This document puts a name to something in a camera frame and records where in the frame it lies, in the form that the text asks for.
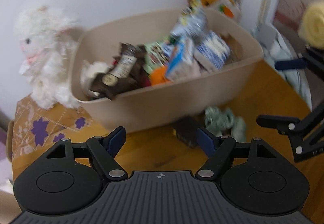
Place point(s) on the dark brown labelled packet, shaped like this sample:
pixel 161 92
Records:
pixel 124 61

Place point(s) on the small black box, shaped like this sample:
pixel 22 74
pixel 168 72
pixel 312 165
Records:
pixel 187 132

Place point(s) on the orange sock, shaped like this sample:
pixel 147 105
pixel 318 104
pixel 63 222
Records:
pixel 158 75

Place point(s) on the yellow cloth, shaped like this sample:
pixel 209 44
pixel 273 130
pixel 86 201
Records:
pixel 313 23

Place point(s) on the beige plastic storage bin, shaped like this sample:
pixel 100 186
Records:
pixel 151 110

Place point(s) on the wooden desktop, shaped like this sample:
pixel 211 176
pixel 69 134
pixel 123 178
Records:
pixel 265 102

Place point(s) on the green snack packet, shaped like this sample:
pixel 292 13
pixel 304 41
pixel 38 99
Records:
pixel 154 54

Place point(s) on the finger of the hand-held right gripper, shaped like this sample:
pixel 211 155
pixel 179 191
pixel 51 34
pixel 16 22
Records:
pixel 288 64
pixel 278 121

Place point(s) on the white plush lamb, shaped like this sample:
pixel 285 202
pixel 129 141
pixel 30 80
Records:
pixel 48 61

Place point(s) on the white fluffy plush sock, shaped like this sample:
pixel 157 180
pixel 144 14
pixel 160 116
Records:
pixel 96 68

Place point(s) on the blue white snack box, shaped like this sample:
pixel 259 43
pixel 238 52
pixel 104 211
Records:
pixel 212 49

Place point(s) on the green sock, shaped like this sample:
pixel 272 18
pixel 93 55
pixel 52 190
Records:
pixel 225 120

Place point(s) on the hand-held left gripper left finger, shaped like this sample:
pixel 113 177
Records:
pixel 116 139

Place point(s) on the brown purple flower tablecloth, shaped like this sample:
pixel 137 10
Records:
pixel 50 117

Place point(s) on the blue cartoon snack packet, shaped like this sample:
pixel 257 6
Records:
pixel 179 59

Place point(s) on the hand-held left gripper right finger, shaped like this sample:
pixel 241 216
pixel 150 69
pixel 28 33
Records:
pixel 206 141

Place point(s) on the light blue bedding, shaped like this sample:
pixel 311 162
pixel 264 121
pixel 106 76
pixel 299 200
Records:
pixel 291 87

